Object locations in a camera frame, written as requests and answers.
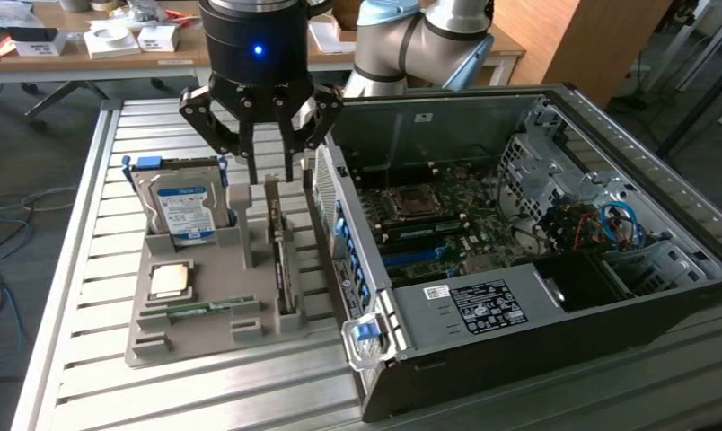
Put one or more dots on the black graphics card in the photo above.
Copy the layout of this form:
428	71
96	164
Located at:
281	269

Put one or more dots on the blue case latch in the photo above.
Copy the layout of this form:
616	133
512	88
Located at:
364	333

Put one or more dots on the white carton with label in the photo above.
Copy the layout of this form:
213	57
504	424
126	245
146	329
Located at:
157	40

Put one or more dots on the white box with black lid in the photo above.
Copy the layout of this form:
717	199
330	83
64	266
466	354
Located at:
38	47

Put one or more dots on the wooden cabinet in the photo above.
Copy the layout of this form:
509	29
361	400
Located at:
606	54

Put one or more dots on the green RAM stick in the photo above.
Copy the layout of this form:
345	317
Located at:
200	307

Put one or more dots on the grey parts rack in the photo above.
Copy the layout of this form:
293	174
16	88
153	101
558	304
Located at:
217	269

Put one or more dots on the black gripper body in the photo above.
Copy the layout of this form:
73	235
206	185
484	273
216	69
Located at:
253	45

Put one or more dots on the dark metal frame leg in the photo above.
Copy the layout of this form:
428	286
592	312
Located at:
700	92

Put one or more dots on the white tape roll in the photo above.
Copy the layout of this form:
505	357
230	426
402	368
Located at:
110	33

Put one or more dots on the black installed RAM stick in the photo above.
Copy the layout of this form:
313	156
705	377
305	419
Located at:
421	230

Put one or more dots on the white paper sheets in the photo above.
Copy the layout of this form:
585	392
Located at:
333	38

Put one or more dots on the blue expansion slot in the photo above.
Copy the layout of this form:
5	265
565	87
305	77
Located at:
416	257

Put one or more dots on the white flat box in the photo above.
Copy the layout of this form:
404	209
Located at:
113	50

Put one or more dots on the black open PC case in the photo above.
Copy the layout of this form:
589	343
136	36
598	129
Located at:
517	372

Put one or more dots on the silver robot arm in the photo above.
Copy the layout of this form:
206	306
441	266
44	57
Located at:
392	40

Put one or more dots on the green motherboard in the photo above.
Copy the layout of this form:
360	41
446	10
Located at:
488	233

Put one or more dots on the brown cardboard box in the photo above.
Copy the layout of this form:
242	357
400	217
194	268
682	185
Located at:
346	15

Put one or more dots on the silver CPU chip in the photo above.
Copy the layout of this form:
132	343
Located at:
169	280

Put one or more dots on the grey power supply unit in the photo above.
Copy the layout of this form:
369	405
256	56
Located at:
433	314

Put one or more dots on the silver disk bay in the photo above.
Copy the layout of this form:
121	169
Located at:
654	269

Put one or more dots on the wooden desk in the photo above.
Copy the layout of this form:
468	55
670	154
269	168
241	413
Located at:
68	60
328	57

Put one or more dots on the CPU socket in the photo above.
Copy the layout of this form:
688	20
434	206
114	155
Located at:
410	202

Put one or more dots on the hard disk with blue caddy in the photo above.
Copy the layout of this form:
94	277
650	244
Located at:
185	211

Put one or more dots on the grey cup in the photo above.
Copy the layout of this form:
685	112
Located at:
74	5

